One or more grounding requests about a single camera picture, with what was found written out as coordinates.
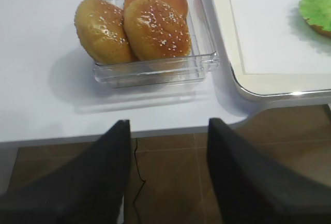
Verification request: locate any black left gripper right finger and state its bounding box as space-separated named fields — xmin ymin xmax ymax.
xmin=207 ymin=118 xmax=330 ymax=223

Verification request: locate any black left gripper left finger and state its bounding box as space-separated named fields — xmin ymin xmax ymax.
xmin=1 ymin=121 xmax=131 ymax=223

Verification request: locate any green lettuce leaf on bun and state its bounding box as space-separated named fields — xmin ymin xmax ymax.
xmin=298 ymin=0 xmax=330 ymax=31

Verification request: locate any white metal tray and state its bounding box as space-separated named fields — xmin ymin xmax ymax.
xmin=211 ymin=0 xmax=330 ymax=104

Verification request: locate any white paper sheet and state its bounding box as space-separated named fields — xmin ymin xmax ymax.
xmin=231 ymin=0 xmax=330 ymax=74

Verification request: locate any sesame top bun left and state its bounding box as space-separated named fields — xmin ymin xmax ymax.
xmin=74 ymin=0 xmax=138 ymax=65

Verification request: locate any sesame bun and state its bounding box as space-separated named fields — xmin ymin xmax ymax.
xmin=74 ymin=0 xmax=138 ymax=65
xmin=124 ymin=0 xmax=191 ymax=61

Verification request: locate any sesame top bun right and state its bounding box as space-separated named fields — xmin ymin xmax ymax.
xmin=124 ymin=0 xmax=191 ymax=61

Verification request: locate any clear bun container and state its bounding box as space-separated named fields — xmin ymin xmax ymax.
xmin=94 ymin=0 xmax=220 ymax=88

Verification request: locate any bottom bun on tray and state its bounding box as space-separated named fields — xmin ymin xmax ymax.
xmin=307 ymin=23 xmax=331 ymax=38

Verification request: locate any black cable under table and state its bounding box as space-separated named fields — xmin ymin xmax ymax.
xmin=131 ymin=138 xmax=146 ymax=224

